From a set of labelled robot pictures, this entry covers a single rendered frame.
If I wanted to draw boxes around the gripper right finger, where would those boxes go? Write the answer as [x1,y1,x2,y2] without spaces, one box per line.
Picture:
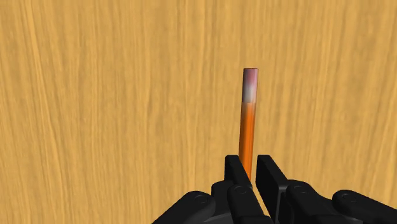
[255,154,397,224]

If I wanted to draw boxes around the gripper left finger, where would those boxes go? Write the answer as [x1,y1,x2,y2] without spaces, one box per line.
[151,155,274,224]

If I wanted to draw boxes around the orange pencil with pink eraser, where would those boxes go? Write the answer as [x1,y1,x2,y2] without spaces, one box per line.
[238,67,260,181]

